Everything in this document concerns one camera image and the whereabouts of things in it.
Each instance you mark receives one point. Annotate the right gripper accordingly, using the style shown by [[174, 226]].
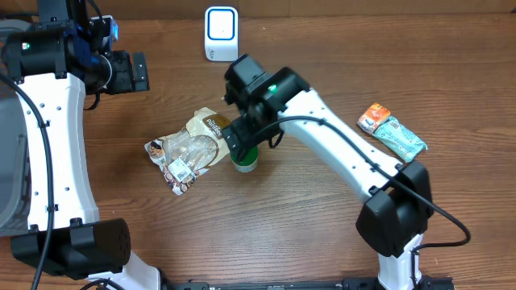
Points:
[[243, 130]]

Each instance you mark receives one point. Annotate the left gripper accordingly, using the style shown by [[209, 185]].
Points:
[[128, 82]]

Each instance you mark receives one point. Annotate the green lid jar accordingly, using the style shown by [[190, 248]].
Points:
[[248, 163]]

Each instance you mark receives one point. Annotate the beige brown snack bag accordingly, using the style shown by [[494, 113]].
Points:
[[184, 156]]

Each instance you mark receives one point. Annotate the orange small packet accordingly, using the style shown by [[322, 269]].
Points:
[[373, 117]]

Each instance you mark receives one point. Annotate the mint green wipes pack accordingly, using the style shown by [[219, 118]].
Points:
[[402, 141]]

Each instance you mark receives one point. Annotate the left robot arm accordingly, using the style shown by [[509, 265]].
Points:
[[53, 66]]

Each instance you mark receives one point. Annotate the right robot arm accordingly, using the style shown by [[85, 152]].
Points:
[[395, 196]]

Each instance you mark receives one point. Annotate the white barcode scanner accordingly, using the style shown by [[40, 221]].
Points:
[[221, 37]]

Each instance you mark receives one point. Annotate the grey plastic mesh basket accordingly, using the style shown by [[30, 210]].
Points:
[[15, 169]]

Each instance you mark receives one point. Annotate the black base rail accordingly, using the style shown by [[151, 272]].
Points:
[[346, 284]]

